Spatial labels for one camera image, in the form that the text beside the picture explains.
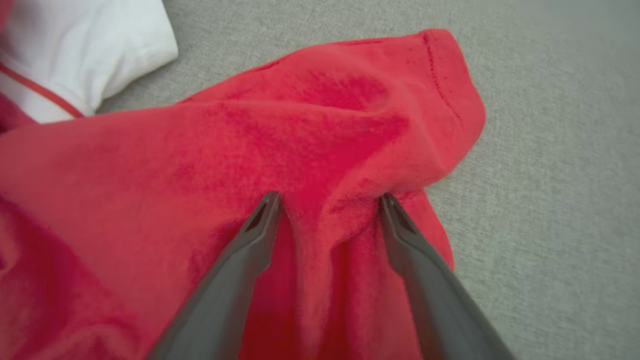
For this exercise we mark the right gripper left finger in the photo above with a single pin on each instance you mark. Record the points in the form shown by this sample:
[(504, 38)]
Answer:
[(225, 290)]

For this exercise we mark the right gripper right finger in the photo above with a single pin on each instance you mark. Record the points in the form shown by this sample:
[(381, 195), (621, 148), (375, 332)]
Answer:
[(440, 300)]

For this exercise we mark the red and white shorts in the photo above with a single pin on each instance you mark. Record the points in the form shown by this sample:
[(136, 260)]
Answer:
[(250, 150)]

